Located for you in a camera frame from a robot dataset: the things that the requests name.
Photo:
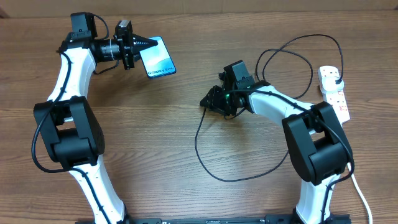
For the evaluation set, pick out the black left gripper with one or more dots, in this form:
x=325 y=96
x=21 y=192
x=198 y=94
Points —
x=134 y=47

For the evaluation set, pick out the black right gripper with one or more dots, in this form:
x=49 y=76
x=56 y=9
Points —
x=215 y=102

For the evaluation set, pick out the Galaxy S24+ smartphone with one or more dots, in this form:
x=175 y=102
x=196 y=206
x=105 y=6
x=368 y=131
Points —
x=157 y=60

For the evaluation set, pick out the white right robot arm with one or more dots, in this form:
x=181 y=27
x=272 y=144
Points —
x=318 y=147

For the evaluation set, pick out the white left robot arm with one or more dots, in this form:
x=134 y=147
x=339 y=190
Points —
x=68 y=137

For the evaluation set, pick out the white charger plug adapter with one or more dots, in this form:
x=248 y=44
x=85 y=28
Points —
x=331 y=84

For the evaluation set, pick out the white power strip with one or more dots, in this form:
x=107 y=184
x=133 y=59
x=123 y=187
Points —
x=336 y=99

